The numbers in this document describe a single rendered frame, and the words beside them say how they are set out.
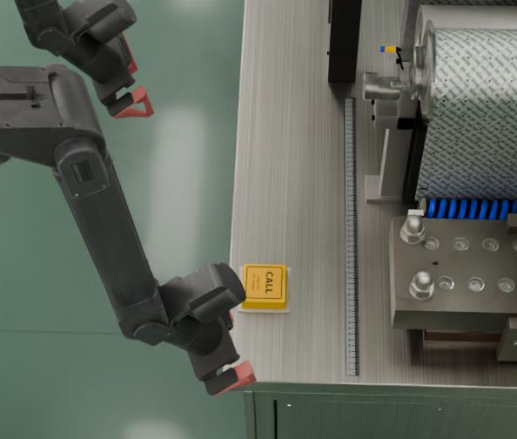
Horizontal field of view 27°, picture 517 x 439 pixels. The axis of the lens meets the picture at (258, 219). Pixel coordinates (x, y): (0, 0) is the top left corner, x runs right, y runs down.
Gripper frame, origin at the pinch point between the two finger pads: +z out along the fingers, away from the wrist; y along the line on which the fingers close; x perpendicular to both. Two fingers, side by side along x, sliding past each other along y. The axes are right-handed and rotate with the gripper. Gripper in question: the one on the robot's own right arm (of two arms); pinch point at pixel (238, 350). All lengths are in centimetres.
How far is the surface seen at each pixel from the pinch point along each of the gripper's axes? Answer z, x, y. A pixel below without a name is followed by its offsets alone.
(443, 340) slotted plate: 27.5, -21.1, -2.9
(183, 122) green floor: 101, 33, 121
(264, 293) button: 14.9, -1.4, 13.8
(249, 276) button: 14.3, -0.3, 17.4
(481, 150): 11.3, -41.9, 13.0
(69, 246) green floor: 82, 68, 93
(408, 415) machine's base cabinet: 35.9, -8.8, -7.7
